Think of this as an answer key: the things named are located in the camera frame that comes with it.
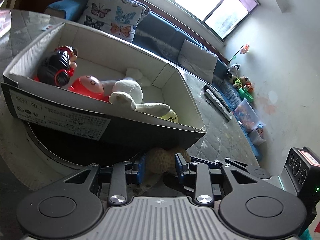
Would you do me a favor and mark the brown spotted plush toy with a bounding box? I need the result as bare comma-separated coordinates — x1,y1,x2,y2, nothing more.
145,147,191,174

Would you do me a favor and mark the white plush rabbit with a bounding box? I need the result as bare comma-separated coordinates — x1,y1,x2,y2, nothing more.
103,68,171,118

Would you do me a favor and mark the red round tumbler toy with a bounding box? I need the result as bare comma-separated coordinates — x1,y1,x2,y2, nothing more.
68,75,109,102

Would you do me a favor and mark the black-haired red doll figurine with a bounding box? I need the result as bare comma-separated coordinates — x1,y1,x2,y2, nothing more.
33,45,78,87

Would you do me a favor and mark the clear plastic toy bin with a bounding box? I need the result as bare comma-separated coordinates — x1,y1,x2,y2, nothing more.
234,99,266,146

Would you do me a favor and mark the white remote control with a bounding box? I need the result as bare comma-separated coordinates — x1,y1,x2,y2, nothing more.
203,85,232,121

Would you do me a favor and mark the green plush toys pile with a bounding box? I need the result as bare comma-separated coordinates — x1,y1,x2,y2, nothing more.
232,76,254,102

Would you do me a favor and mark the round grey tray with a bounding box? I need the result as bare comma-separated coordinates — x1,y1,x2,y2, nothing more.
1,95,140,191

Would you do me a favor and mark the grey plain cushion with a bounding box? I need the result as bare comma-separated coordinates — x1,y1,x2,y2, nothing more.
178,40,219,83

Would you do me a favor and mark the panda plush toy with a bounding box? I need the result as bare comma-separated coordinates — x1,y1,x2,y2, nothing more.
227,64,240,79

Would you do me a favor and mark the white cardboard box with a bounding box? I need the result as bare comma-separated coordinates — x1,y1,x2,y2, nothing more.
1,22,206,150

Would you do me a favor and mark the blue sofa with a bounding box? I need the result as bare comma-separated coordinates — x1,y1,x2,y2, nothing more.
44,0,263,160

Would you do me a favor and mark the butterfly print pillow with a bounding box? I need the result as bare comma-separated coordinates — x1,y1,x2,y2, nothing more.
78,0,151,43

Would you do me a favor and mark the ID card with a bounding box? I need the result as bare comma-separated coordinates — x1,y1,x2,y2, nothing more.
42,25,54,31

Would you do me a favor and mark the black camera box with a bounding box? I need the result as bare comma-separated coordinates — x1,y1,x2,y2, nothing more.
282,146,320,235

